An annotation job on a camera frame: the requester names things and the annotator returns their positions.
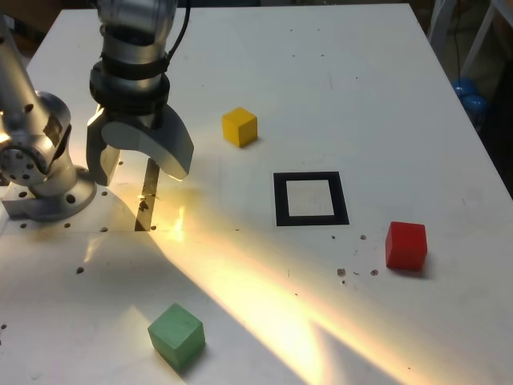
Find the white metal frame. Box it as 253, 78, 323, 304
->
427, 0, 499, 75

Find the yellow cube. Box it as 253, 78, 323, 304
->
221, 107, 258, 148

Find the black tape square outline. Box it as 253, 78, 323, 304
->
273, 171, 350, 228

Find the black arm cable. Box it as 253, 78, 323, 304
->
164, 0, 192, 63

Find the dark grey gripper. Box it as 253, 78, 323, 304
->
87, 103, 196, 187

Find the green cube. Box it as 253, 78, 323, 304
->
147, 302, 206, 372

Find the red cube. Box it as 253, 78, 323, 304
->
385, 221, 428, 270

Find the black tape strip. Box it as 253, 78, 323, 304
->
134, 157, 161, 233

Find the blue round object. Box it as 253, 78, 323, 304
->
451, 76, 489, 121

